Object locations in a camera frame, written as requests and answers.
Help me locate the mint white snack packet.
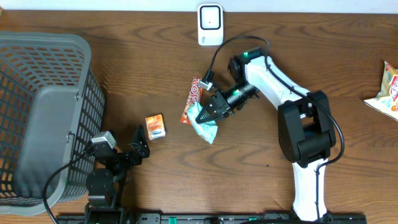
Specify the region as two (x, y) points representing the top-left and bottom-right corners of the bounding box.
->
(187, 102), (218, 144)

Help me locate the small orange snack box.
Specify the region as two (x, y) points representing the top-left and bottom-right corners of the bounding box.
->
(146, 114), (166, 140)

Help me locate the red Top chocolate bar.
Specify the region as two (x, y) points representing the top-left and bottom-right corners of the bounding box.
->
(180, 76), (203, 124)

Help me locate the grey plastic shopping basket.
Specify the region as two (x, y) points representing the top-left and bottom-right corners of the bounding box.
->
(1, 31), (105, 216)

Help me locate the yellow red noodle packet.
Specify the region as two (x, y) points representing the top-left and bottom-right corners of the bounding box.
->
(364, 62), (397, 121)

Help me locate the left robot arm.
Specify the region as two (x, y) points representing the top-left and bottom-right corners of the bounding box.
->
(85, 125), (150, 223)

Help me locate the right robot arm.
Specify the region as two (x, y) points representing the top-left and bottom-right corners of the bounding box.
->
(194, 47), (341, 222)

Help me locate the white barcode scanner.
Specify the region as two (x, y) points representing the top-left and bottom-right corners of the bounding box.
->
(197, 3), (224, 46)

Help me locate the black left camera cable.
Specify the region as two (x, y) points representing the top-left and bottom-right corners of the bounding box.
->
(42, 151), (94, 224)

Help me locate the black camera cable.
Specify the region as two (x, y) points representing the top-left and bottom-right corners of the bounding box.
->
(203, 34), (345, 222)
(42, 151), (94, 224)

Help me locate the black right camera cable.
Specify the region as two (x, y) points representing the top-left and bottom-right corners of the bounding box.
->
(203, 34), (345, 222)

